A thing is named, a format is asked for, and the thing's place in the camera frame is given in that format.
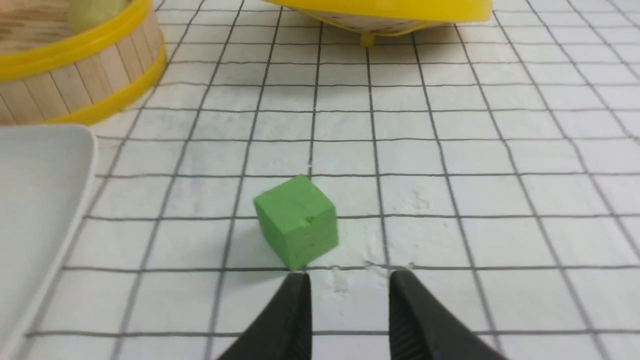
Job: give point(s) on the white rectangular plate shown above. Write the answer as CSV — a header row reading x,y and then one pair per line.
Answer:
x,y
46,175

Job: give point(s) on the yellow wooden steamer basket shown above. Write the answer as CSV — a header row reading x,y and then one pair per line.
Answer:
x,y
51,74

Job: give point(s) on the yellow woven steamer lid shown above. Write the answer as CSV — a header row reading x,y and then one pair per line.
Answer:
x,y
390,18

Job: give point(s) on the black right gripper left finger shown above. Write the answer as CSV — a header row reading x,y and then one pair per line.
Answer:
x,y
284,328

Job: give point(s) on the white grid tablecloth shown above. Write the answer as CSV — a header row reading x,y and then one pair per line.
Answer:
x,y
499,161

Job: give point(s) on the green foam cube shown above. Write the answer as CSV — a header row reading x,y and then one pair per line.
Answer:
x,y
298,221

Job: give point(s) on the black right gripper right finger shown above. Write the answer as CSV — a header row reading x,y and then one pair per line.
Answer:
x,y
420,327

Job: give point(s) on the yellow steamed bun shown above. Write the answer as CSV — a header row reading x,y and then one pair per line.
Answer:
x,y
84,15

